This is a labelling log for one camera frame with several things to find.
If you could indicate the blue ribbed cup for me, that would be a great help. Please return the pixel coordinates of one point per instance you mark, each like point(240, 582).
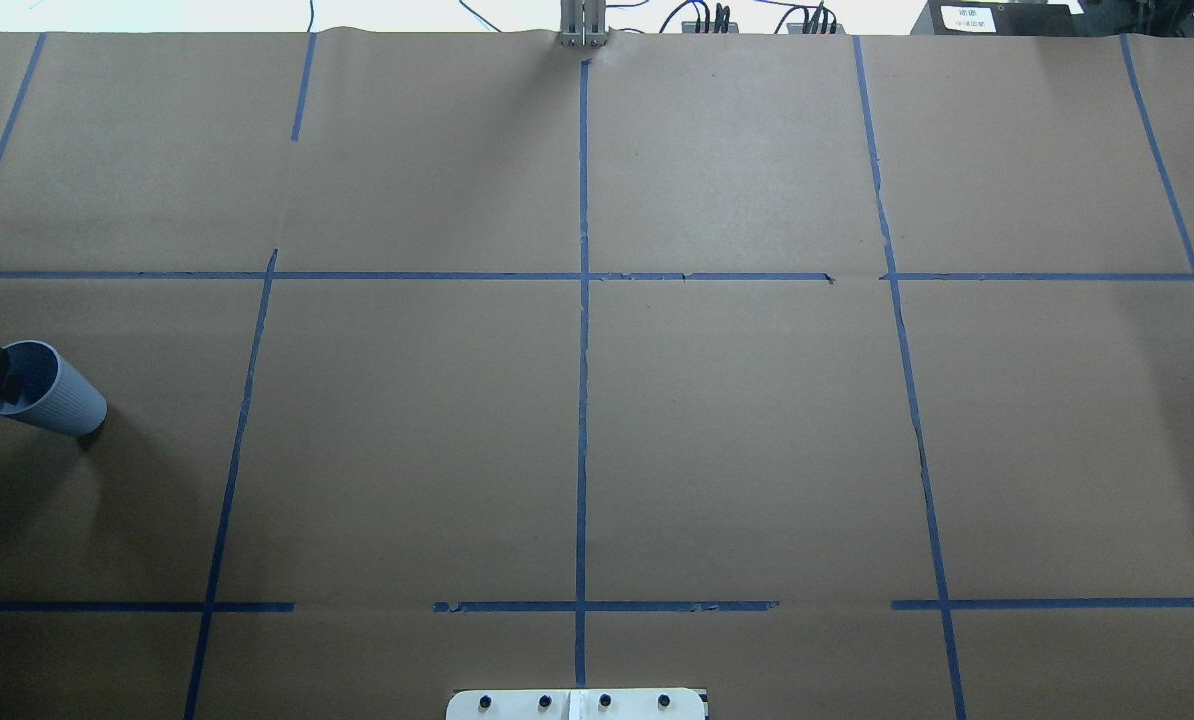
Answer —
point(52, 394)

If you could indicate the black box with label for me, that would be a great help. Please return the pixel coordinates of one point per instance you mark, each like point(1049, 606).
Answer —
point(997, 18)

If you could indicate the white mount base plate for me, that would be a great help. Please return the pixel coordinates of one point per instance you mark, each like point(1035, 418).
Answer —
point(580, 703)

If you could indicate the aluminium frame post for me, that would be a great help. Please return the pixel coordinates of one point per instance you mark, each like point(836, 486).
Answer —
point(582, 23)

